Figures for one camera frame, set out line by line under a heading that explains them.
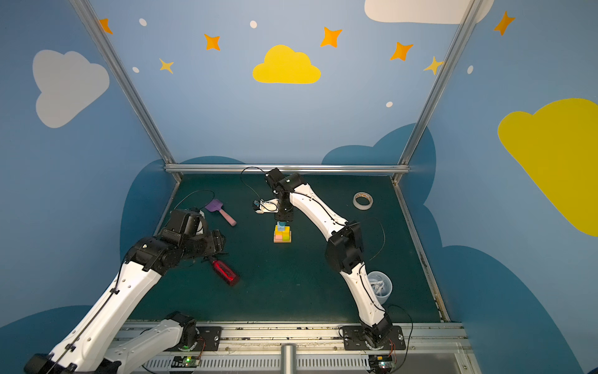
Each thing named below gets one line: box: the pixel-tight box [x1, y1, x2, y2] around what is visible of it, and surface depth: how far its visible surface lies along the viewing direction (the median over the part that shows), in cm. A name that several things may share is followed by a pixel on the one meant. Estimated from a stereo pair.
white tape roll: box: [352, 191, 374, 211], surface depth 113 cm
